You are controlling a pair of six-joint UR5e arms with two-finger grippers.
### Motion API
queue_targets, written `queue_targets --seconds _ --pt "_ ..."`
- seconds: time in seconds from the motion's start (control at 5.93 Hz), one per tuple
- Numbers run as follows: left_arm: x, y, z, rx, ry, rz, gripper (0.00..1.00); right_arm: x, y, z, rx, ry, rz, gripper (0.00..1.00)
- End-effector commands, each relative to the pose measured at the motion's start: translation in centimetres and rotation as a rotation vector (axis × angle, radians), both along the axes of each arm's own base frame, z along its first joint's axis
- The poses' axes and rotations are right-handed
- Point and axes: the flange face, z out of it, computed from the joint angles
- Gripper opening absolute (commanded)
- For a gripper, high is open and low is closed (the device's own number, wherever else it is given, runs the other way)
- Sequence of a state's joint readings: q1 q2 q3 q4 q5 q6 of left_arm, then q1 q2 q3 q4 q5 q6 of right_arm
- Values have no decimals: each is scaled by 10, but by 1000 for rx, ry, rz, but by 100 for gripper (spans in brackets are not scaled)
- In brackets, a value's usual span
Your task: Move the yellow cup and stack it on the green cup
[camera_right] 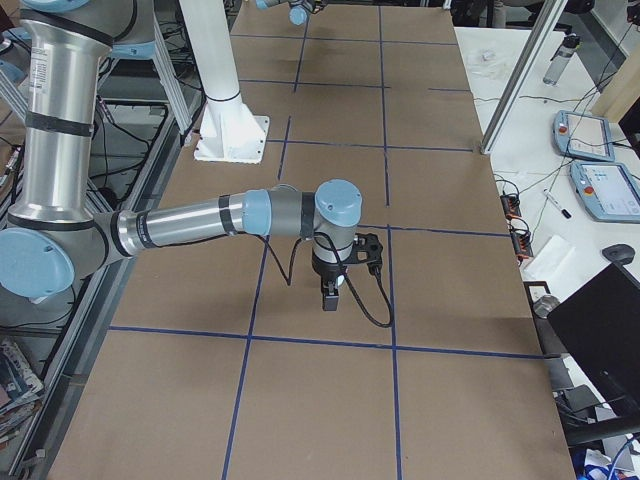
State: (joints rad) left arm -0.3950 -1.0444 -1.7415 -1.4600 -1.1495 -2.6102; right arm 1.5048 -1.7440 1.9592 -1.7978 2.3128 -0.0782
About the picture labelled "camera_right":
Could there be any small metal cup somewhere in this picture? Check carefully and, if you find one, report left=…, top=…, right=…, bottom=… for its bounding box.
left=532, top=294, right=560, bottom=319

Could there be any black marker pen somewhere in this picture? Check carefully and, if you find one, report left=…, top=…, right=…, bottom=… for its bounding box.
left=543, top=189, right=572, bottom=219

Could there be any black computer mouse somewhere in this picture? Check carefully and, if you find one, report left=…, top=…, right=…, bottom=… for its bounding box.
left=601, top=244, right=636, bottom=265

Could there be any upper blue teach pendant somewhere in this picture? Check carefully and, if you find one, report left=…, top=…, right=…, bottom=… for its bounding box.
left=552, top=110, right=615, bottom=162

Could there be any black computer monitor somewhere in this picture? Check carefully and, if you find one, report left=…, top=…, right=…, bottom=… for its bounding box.
left=548, top=263, right=639, bottom=416

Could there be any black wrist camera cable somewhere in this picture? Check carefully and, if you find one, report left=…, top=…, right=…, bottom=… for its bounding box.
left=259, top=232, right=393, bottom=329

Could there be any orange black connector strip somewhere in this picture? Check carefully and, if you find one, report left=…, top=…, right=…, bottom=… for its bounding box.
left=500, top=193, right=534, bottom=264

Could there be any aluminium side frame rail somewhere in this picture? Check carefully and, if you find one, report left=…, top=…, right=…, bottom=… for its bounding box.
left=1, top=95, right=182, bottom=479

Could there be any clear water bottle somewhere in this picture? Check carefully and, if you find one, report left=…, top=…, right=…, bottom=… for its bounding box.
left=542, top=33, right=581, bottom=85

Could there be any aluminium frame post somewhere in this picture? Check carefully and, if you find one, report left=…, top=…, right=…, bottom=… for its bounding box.
left=480, top=0, right=568, bottom=155

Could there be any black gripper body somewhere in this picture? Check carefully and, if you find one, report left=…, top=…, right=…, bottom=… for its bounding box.
left=312, top=253, right=344, bottom=287

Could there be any lower blue teach pendant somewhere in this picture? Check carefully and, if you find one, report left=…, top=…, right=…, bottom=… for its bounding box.
left=570, top=161, right=639, bottom=224

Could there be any stack of magazines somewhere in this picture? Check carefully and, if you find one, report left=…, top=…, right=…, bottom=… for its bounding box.
left=1, top=337, right=45, bottom=443

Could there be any white folded paper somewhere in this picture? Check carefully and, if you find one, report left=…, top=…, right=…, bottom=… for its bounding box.
left=521, top=235, right=575, bottom=281

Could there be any blue teach pendant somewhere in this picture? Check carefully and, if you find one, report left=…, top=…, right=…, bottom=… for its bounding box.
left=552, top=110, right=615, bottom=162
left=570, top=161, right=639, bottom=224

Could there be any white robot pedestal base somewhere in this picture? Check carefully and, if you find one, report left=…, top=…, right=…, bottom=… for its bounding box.
left=180, top=0, right=270, bottom=164

